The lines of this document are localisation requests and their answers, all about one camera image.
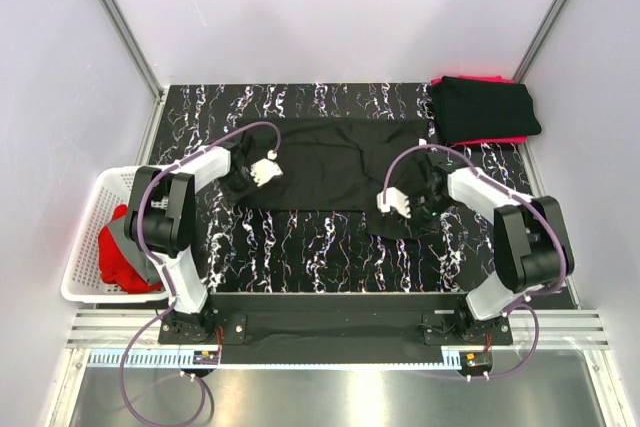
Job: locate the folded black t-shirt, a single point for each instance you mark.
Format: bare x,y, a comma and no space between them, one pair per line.
485,107

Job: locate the black t-shirt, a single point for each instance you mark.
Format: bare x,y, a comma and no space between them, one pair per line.
341,164
485,107

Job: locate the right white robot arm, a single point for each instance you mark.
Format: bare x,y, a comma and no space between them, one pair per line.
532,253

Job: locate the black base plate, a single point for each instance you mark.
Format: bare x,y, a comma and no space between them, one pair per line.
320,330

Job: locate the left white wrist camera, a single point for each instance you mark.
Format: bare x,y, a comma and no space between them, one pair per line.
266,169

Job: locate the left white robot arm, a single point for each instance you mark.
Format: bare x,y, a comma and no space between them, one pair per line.
161,217

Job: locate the grey t-shirt in basket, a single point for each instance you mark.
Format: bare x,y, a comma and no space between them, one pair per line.
131,269

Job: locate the white plastic basket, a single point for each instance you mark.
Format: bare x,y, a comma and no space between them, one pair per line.
82,282

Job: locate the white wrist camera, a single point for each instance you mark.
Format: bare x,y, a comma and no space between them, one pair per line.
266,169
391,200

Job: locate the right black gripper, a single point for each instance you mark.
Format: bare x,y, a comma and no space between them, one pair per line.
414,218

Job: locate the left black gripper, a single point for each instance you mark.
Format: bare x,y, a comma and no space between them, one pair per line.
233,197

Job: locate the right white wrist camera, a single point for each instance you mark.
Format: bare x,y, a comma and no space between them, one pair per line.
391,200

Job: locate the red t-shirt in basket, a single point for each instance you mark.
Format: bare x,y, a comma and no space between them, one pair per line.
106,251

